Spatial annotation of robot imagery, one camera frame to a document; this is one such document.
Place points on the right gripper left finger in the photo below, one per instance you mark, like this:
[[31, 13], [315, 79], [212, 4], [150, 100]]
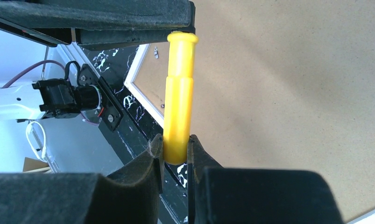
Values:
[[129, 195]]

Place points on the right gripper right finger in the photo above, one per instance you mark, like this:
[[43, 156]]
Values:
[[219, 195]]

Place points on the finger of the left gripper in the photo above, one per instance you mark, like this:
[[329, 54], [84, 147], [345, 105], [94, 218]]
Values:
[[54, 22], [110, 39]]

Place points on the yellow handled screwdriver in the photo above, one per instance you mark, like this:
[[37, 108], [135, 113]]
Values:
[[178, 96]]

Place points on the white wooden photo frame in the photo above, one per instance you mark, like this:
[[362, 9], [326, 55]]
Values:
[[290, 84]]

